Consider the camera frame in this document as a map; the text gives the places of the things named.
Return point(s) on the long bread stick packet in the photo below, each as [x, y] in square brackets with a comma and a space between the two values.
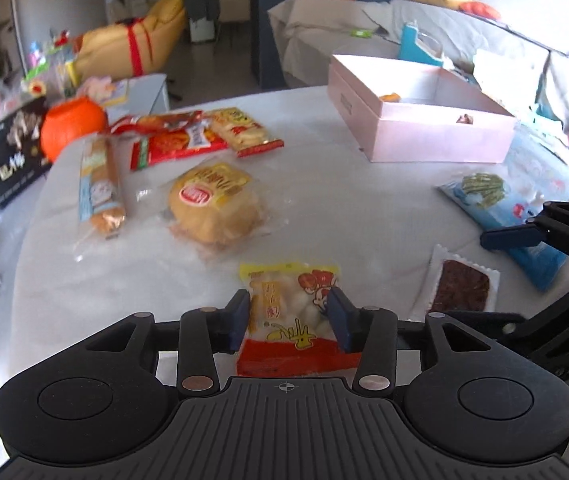
[100, 185]

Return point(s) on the blue seaweed snack packet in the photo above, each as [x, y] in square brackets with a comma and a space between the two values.
[484, 197]

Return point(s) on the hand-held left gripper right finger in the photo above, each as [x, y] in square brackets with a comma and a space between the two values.
[340, 320]

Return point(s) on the teal cardboard box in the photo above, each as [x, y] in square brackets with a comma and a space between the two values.
[414, 47]

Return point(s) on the yellow plush with red ribbon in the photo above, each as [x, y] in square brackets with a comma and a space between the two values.
[119, 45]

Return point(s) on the pink plush toy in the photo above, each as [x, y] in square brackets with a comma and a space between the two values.
[95, 87]

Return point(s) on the white paper bag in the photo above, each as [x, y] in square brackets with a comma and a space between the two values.
[507, 77]

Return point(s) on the small orange snack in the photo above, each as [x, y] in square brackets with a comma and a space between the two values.
[390, 96]

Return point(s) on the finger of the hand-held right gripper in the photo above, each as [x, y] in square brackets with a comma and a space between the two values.
[484, 322]
[512, 237]

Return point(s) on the clear jerky packet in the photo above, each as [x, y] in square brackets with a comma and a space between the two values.
[464, 285]

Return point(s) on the yellow rice cracker packet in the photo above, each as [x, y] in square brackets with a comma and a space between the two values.
[242, 130]

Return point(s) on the black printed box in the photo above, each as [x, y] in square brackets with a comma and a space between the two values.
[4, 160]

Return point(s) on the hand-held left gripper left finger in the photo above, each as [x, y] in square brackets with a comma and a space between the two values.
[238, 321]

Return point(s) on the orange plush cushion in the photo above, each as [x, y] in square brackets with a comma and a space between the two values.
[479, 9]

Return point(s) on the grey sofa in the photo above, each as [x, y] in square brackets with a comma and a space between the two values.
[339, 25]

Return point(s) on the orange pumpkin container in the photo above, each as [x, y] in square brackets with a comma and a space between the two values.
[72, 125]

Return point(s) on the low white table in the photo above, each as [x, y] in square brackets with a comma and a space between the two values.
[144, 92]

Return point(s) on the red sausage packet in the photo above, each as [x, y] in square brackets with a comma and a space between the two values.
[157, 121]

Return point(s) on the yellow red chicken feet packet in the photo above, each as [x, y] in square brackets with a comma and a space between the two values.
[284, 310]

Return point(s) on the round bread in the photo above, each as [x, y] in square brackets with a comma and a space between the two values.
[214, 200]

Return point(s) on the pale book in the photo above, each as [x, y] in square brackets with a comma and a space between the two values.
[118, 91]

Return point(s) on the pink cardboard box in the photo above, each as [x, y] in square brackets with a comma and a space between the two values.
[439, 135]

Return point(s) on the light blue white packet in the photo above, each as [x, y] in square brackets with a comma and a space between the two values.
[539, 165]

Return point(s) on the small green packet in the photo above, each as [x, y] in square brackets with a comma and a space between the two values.
[362, 33]

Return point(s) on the red orange snack packet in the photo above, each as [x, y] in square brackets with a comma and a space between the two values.
[179, 147]

